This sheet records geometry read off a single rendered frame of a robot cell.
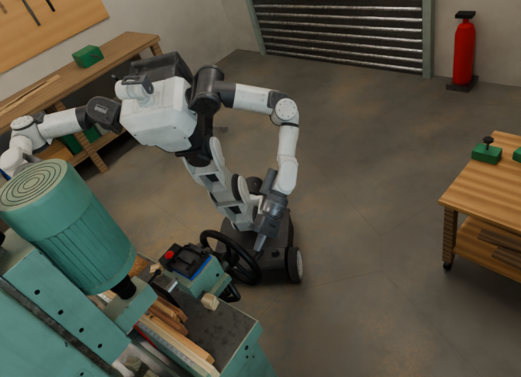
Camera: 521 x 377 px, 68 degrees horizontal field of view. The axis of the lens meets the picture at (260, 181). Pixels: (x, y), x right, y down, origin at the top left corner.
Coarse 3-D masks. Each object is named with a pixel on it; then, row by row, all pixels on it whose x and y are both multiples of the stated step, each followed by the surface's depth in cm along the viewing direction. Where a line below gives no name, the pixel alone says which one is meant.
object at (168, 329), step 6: (150, 318) 122; (162, 324) 116; (168, 330) 113; (174, 330) 113; (174, 336) 112; (180, 336) 111; (186, 342) 109; (192, 342) 108; (192, 348) 107; (198, 348) 107; (198, 354) 105; (204, 354) 105; (210, 360) 105
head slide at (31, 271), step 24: (24, 240) 83; (0, 264) 80; (24, 264) 79; (48, 264) 83; (24, 288) 81; (48, 288) 85; (72, 288) 89; (48, 312) 86; (72, 312) 91; (96, 312) 96; (96, 336) 97; (120, 336) 103
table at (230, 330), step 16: (144, 256) 145; (144, 272) 139; (224, 272) 133; (176, 288) 129; (224, 288) 131; (192, 304) 123; (224, 304) 120; (192, 320) 118; (208, 320) 117; (224, 320) 115; (240, 320) 114; (256, 320) 112; (192, 336) 114; (208, 336) 113; (224, 336) 112; (240, 336) 110; (256, 336) 113; (208, 352) 109; (224, 352) 108; (240, 352) 109; (224, 368) 105
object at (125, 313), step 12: (144, 288) 111; (120, 300) 110; (132, 300) 109; (144, 300) 112; (108, 312) 108; (120, 312) 107; (132, 312) 109; (144, 312) 113; (120, 324) 107; (132, 324) 110
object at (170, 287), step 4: (172, 280) 124; (176, 280) 124; (152, 284) 121; (156, 284) 121; (168, 284) 124; (172, 284) 123; (176, 284) 124; (152, 288) 121; (156, 288) 119; (160, 288) 119; (168, 288) 122; (172, 288) 123; (156, 292) 123; (160, 292) 118; (164, 292) 117; (168, 292) 117; (164, 296) 118; (168, 296) 118; (168, 300) 119; (172, 300) 119; (176, 304) 121
